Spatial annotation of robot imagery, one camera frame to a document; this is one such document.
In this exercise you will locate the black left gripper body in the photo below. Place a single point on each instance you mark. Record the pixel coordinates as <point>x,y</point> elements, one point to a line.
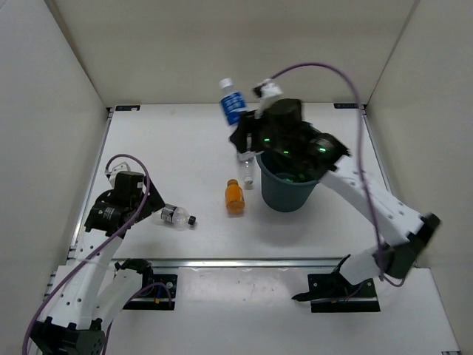
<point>137,202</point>

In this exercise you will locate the black left corner label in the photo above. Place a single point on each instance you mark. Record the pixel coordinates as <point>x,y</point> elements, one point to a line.
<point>127,108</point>

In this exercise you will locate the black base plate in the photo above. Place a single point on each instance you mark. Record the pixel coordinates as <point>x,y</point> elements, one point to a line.
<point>330,293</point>
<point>158,291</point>

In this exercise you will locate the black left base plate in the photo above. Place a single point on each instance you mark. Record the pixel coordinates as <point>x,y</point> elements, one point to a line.
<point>158,291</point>

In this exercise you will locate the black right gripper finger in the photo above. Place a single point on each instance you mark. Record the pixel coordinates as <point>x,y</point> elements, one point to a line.
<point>247,155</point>
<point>242,137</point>

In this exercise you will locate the blue label water bottle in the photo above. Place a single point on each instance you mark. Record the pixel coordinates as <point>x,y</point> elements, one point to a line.
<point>232,102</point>

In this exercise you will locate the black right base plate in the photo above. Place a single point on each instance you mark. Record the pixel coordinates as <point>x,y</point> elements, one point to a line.
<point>330,293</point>

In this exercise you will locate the black right corner label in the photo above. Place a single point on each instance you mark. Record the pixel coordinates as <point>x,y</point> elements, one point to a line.
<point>345,106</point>

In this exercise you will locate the clear bottle green label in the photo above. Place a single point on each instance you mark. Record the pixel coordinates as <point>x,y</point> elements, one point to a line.
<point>246,172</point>

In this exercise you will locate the aluminium table rail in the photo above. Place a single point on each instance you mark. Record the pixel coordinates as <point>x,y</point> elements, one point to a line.
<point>246,263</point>

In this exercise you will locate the orange juice bottle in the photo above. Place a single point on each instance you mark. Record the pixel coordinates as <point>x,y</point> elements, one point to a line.
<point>234,198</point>

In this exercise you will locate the black corner label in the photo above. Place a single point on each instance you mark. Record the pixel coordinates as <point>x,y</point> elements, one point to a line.
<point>345,106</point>
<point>127,108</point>

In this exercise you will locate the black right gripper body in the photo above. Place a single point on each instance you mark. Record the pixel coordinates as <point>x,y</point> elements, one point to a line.
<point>264,135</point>

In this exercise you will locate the clear bottle black label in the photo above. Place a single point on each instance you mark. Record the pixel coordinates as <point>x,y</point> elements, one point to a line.
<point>178,217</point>

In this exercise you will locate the dark green plastic bin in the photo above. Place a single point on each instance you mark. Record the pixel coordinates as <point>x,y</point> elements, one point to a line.
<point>286,192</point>

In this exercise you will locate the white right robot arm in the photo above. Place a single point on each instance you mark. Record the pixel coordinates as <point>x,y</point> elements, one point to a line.
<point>402,232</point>

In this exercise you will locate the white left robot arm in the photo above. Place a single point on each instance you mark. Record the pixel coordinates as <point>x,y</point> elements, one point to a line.
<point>75,316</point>

